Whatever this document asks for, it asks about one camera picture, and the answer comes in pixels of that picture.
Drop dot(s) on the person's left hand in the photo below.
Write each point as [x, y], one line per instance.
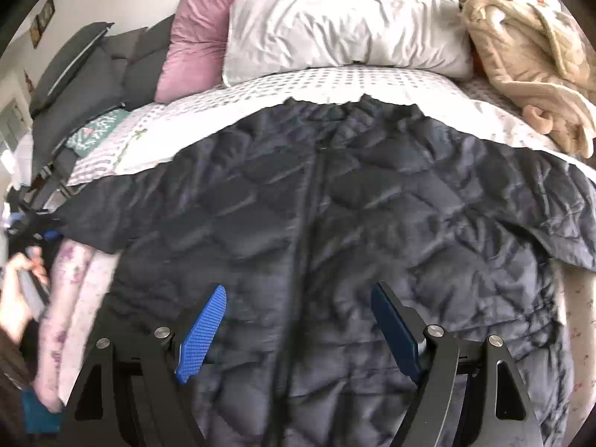
[16, 293]

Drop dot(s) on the grey cushion with white piping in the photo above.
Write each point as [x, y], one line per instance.
[70, 60]

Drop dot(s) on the person's left forearm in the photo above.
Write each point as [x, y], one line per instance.
[11, 391]

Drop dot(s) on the white dotted bed sheet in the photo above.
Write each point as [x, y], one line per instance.
[260, 98]

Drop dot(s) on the teal patterned cloth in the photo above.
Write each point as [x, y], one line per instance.
[93, 132]

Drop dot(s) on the dark framed wall picture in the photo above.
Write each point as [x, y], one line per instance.
[43, 18]

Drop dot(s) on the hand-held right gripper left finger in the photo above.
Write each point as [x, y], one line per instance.
[202, 335]

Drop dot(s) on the pink velvet pillow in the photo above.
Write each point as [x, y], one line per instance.
[195, 42]

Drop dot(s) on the beige plush blanket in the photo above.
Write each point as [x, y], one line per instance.
[531, 60]

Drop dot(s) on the white pillow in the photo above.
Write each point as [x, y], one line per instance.
[335, 18]

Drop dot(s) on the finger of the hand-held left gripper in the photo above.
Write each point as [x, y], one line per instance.
[46, 233]

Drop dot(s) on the black quilted jacket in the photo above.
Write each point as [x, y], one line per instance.
[326, 223]

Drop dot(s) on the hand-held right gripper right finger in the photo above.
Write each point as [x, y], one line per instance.
[396, 330]

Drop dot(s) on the pink floral bedcover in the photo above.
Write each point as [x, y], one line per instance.
[70, 316]

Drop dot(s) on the dark grey cushion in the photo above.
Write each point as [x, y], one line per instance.
[139, 56]

